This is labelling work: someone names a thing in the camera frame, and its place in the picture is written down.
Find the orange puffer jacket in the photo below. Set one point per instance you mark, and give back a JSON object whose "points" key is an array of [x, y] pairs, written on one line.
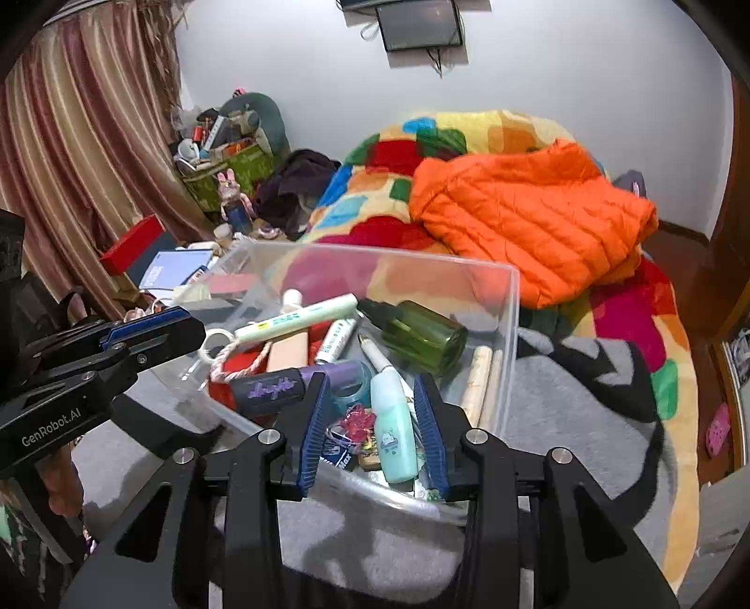
{"points": [[527, 216]]}

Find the blue small packet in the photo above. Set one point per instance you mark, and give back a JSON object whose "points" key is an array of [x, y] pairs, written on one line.
{"points": [[340, 454]]}

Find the pink crystal trinket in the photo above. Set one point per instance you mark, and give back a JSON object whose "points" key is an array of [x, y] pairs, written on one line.
{"points": [[354, 423]]}

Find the beige box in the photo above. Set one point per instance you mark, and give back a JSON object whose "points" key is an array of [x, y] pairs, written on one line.
{"points": [[287, 351]]}

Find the dark cloth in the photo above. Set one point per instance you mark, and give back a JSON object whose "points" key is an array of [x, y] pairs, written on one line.
{"points": [[299, 175]]}

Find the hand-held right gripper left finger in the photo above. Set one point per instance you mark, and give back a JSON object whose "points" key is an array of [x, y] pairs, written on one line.
{"points": [[310, 439]]}

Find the pink clog shoe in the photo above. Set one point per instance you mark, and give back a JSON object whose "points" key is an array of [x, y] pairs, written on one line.
{"points": [[719, 427]]}

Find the pink slippers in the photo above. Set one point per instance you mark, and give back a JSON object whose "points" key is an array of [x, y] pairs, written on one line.
{"points": [[266, 231]]}

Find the white pen black tip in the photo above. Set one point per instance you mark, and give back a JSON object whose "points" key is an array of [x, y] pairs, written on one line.
{"points": [[375, 354]]}

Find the grey green plush toy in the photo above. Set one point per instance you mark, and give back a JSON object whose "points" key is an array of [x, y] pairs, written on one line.
{"points": [[269, 117]]}

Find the blue notebook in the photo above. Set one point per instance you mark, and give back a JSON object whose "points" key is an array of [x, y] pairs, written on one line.
{"points": [[176, 263]]}

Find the pink box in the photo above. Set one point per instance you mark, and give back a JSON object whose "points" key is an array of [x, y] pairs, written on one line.
{"points": [[234, 284]]}

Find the teal small bottle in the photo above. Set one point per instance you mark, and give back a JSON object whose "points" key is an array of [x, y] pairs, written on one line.
{"points": [[392, 445]]}

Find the white small bottle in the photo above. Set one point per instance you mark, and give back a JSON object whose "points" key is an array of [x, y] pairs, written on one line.
{"points": [[291, 300]]}

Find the rabbit doll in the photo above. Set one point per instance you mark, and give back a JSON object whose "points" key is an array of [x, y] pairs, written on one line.
{"points": [[234, 205]]}

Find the purple bottle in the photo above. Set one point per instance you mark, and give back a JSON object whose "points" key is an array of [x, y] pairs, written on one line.
{"points": [[263, 389]]}

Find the wooden door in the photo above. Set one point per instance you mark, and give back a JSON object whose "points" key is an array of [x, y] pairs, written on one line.
{"points": [[739, 263]]}

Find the wall screen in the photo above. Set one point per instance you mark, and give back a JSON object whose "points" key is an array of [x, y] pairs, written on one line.
{"points": [[419, 23]]}

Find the person's left hand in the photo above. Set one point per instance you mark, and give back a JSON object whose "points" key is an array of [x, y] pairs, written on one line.
{"points": [[61, 486]]}

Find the colourful patchwork blanket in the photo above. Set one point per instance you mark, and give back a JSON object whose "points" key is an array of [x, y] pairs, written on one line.
{"points": [[375, 158]]}

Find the cream green tube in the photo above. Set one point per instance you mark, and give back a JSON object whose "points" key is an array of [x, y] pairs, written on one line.
{"points": [[293, 321]]}

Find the striped curtain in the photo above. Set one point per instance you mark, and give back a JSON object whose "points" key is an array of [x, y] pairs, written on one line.
{"points": [[88, 146]]}

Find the red flat box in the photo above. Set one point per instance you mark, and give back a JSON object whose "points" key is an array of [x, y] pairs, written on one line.
{"points": [[132, 243]]}

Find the white tape roll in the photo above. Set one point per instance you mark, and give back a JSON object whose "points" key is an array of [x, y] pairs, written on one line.
{"points": [[203, 346]]}

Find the clear plastic storage box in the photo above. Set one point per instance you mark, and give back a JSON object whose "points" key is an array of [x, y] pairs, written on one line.
{"points": [[504, 351]]}

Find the grey black blanket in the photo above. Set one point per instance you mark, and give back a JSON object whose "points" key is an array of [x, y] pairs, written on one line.
{"points": [[574, 421]]}

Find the green storage basket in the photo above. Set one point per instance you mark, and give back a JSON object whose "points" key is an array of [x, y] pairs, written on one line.
{"points": [[234, 170]]}

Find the person's dark printed clothing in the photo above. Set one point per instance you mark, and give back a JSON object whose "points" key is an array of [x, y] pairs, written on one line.
{"points": [[29, 556]]}

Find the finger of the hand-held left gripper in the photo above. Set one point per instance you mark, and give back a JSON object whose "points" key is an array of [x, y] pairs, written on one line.
{"points": [[146, 325], [170, 345]]}

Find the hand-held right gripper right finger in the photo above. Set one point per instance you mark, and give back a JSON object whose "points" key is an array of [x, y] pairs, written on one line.
{"points": [[432, 439]]}

